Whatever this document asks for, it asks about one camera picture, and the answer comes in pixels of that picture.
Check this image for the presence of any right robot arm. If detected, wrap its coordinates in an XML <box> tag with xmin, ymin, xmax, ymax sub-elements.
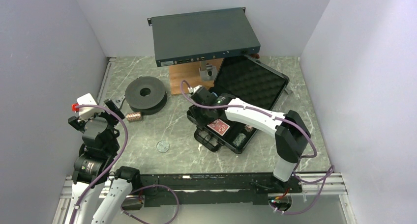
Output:
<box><xmin>187</xmin><ymin>85</ymin><xmax>311</xmax><ymax>192</ymax></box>

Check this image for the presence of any grey rack server box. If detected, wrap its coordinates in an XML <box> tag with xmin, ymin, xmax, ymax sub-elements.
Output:
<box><xmin>148</xmin><ymin>7</ymin><xmax>261</xmax><ymax>67</ymax></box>

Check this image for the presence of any black poker set case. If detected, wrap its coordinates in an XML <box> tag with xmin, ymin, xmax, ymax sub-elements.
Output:
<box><xmin>186</xmin><ymin>56</ymin><xmax>290</xmax><ymax>154</ymax></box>

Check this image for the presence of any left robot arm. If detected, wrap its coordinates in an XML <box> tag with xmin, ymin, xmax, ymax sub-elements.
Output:
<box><xmin>65</xmin><ymin>94</ymin><xmax>142</xmax><ymax>224</ymax></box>

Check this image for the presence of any grey metal stand bracket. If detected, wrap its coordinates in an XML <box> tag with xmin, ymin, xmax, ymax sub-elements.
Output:
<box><xmin>199</xmin><ymin>61</ymin><xmax>218</xmax><ymax>82</ymax></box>

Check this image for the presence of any green blue chip stack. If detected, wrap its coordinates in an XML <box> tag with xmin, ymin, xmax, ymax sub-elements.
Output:
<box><xmin>232</xmin><ymin>133</ymin><xmax>247</xmax><ymax>148</ymax></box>

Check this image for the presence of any grey metal bar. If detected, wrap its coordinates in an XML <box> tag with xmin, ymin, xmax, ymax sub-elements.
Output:
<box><xmin>284</xmin><ymin>88</ymin><xmax>292</xmax><ymax>95</ymax></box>

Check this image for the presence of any silver wrench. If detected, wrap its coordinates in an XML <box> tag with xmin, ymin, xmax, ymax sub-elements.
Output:
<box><xmin>116</xmin><ymin>97</ymin><xmax>125</xmax><ymax>106</ymax></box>

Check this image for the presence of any black filament spool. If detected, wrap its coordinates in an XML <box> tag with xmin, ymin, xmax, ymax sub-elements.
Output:
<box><xmin>125</xmin><ymin>76</ymin><xmax>168</xmax><ymax>115</ymax></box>

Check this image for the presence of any red playing card deck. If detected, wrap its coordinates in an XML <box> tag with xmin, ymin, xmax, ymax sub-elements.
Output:
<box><xmin>208</xmin><ymin>119</ymin><xmax>230</xmax><ymax>136</ymax></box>

